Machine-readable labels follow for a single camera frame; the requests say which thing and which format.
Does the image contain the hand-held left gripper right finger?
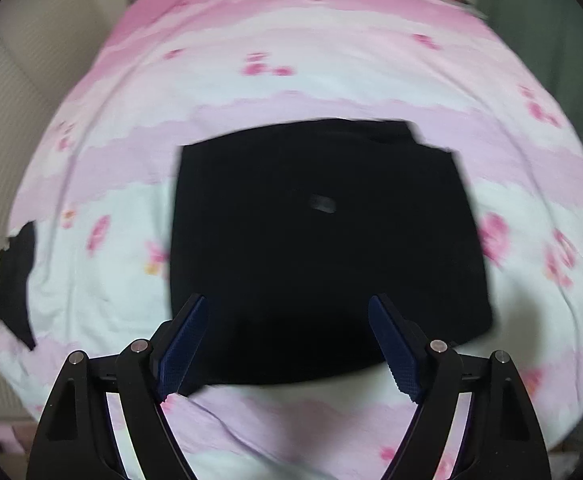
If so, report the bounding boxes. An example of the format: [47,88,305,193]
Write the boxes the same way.
[368,294,552,480]

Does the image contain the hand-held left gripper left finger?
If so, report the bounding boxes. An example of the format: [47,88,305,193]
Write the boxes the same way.
[26,294,208,480]

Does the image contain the black pants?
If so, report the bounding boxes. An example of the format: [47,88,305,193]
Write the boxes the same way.
[169,117,495,386]

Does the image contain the black cloth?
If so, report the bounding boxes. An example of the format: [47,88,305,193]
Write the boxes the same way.
[0,220,38,351]

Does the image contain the green cloth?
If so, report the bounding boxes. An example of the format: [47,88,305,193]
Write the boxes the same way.
[476,0,583,111]

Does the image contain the pink floral blanket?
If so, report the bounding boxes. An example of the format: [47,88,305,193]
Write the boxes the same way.
[0,0,583,480]

